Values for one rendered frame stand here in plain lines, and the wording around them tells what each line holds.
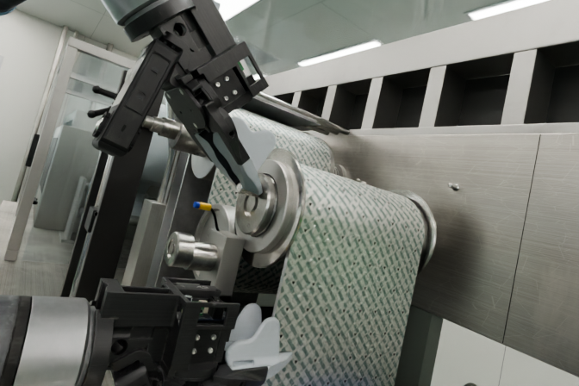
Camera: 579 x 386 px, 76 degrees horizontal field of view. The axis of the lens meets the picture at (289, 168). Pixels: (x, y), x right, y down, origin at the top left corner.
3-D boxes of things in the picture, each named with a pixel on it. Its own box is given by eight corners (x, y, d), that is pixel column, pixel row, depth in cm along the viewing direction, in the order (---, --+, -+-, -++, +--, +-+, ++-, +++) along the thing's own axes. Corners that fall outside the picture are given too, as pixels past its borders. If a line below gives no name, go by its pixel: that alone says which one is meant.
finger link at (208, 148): (280, 168, 46) (244, 103, 42) (245, 198, 43) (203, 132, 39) (266, 165, 48) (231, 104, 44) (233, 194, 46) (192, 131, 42)
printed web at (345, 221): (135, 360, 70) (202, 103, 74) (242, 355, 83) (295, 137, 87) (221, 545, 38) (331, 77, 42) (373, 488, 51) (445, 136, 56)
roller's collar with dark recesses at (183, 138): (165, 148, 66) (174, 114, 67) (196, 157, 70) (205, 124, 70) (177, 149, 61) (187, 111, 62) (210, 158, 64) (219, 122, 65)
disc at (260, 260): (224, 250, 51) (250, 146, 52) (227, 251, 52) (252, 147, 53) (283, 285, 39) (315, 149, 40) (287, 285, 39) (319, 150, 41)
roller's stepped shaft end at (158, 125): (135, 129, 62) (140, 111, 62) (171, 140, 65) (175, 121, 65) (140, 128, 59) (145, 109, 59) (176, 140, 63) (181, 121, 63)
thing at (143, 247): (109, 284, 110) (159, 100, 114) (156, 287, 118) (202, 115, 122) (118, 301, 98) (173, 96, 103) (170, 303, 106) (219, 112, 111)
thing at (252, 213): (231, 197, 49) (260, 159, 45) (244, 201, 50) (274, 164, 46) (240, 246, 44) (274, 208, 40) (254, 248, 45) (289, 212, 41)
